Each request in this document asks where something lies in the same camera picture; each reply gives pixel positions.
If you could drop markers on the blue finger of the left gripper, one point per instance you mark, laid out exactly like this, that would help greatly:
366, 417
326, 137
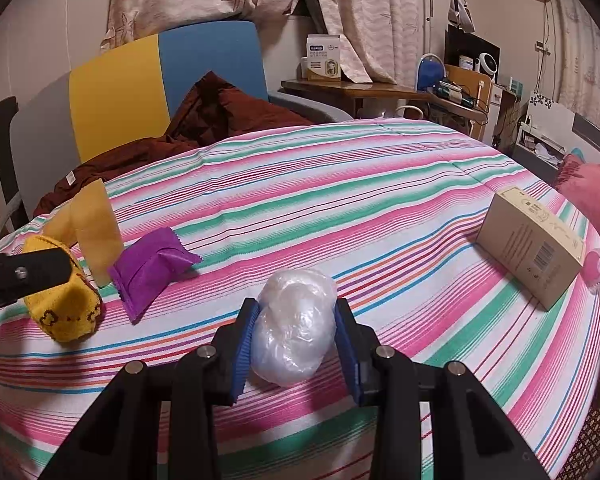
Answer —
26, 274

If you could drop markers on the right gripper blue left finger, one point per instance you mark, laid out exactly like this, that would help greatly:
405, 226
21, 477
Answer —
118, 436

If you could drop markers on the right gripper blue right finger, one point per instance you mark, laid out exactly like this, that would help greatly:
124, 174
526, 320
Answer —
472, 438

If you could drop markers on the yellow knitted sock roll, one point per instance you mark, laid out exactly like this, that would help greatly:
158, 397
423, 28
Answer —
69, 311

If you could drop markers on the tall tan sponge block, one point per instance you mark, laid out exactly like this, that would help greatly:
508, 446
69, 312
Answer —
88, 220

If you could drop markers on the purple packet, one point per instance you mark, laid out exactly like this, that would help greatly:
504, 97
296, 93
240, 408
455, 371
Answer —
146, 268

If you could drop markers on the brown cardboard box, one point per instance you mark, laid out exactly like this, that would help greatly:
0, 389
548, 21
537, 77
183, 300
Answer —
538, 248

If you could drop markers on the grey yellow blue headboard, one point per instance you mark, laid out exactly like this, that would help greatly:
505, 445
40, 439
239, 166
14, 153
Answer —
125, 94

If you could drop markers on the striped pink green bedspread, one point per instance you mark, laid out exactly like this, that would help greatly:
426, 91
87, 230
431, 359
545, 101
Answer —
390, 210

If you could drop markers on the dark red garment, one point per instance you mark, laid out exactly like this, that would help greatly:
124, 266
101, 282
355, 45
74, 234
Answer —
213, 110

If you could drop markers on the pink plush item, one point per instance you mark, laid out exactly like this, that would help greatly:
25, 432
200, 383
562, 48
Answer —
579, 182

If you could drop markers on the wooden side table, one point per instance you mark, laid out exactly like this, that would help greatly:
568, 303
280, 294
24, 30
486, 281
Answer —
352, 97

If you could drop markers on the blue desk fan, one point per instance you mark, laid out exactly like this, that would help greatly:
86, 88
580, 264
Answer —
430, 71

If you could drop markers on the white blue product box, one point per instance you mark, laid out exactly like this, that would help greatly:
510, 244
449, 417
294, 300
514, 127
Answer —
323, 57

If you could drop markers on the pink patterned curtain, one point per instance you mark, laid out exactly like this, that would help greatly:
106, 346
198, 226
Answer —
380, 40

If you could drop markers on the white bed rail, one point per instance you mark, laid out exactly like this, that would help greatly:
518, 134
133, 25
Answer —
10, 208

